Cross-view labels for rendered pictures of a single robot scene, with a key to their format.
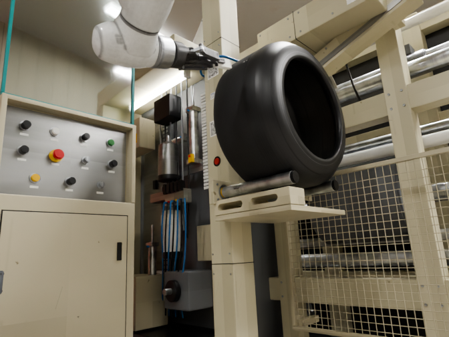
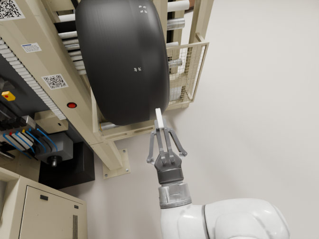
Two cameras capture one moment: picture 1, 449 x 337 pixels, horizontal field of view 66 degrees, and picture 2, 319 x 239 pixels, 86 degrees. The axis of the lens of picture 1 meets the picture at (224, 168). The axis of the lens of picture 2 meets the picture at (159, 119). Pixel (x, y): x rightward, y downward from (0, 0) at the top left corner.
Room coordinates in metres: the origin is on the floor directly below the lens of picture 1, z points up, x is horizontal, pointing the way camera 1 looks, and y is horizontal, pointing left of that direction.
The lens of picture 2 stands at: (0.84, 0.26, 1.74)
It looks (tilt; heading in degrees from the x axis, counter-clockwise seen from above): 57 degrees down; 301
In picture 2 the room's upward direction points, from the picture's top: straight up
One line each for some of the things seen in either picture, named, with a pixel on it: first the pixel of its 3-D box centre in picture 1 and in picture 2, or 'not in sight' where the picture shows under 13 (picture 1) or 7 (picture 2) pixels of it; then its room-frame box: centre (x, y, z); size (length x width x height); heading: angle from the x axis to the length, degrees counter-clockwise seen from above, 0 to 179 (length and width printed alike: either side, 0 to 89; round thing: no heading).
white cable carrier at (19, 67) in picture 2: (208, 140); (39, 85); (1.57, 0.07, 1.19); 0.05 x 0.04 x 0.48; 135
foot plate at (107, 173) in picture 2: not in sight; (115, 162); (1.53, -0.01, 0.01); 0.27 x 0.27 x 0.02; 45
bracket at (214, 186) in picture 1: (244, 196); (96, 108); (1.49, -0.08, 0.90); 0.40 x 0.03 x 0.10; 135
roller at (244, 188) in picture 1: (256, 185); (130, 120); (1.26, -0.11, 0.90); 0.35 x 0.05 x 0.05; 45
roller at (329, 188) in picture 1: (298, 192); not in sight; (1.46, -0.31, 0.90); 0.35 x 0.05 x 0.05; 45
